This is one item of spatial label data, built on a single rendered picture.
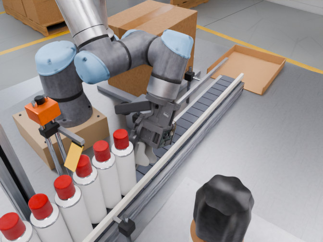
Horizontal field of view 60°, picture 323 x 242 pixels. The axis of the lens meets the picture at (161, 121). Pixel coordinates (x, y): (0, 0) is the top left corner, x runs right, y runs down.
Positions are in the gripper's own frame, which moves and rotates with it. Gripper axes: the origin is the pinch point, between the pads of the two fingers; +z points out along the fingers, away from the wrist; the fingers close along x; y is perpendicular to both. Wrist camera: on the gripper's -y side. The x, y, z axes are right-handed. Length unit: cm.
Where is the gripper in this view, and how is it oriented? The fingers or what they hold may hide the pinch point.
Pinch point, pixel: (132, 164)
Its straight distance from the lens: 75.5
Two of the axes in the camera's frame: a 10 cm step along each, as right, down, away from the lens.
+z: -2.9, 9.2, 2.6
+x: 5.0, -0.8, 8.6
